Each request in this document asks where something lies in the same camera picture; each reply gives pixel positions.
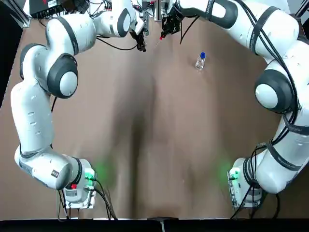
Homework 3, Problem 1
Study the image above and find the aluminium corner strut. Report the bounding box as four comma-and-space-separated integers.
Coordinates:
14, 9, 32, 29
295, 0, 309, 18

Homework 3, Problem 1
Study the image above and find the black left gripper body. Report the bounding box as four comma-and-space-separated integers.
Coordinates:
129, 30, 147, 44

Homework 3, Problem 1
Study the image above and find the black box red logo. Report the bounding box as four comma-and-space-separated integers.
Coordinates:
28, 0, 66, 18

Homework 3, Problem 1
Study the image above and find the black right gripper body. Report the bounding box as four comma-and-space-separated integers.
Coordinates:
161, 10, 183, 34

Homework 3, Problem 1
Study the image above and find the grey left wrist bracket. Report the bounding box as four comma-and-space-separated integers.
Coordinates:
141, 11, 150, 37

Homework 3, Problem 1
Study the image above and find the clear bottle blue cap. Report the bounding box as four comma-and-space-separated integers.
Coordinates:
195, 51, 207, 71

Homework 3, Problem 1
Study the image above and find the aluminium frame post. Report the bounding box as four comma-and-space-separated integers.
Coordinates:
154, 0, 170, 21

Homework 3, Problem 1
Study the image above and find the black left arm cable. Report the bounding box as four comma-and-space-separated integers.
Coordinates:
96, 33, 145, 52

